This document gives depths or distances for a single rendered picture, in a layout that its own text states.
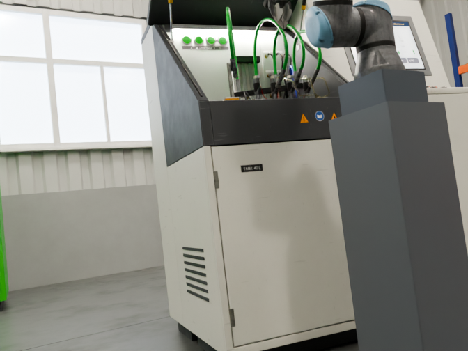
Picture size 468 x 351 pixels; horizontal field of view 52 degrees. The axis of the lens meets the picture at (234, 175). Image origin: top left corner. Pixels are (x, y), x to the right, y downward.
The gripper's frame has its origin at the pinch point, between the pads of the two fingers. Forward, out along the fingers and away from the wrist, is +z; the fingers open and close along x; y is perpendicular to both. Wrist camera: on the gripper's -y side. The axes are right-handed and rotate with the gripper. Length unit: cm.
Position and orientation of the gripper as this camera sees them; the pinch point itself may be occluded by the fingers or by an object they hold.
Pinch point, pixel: (282, 26)
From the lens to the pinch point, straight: 187.8
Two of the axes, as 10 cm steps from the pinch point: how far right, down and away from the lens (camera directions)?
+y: 3.5, -1.1, -9.3
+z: 1.2, 9.9, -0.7
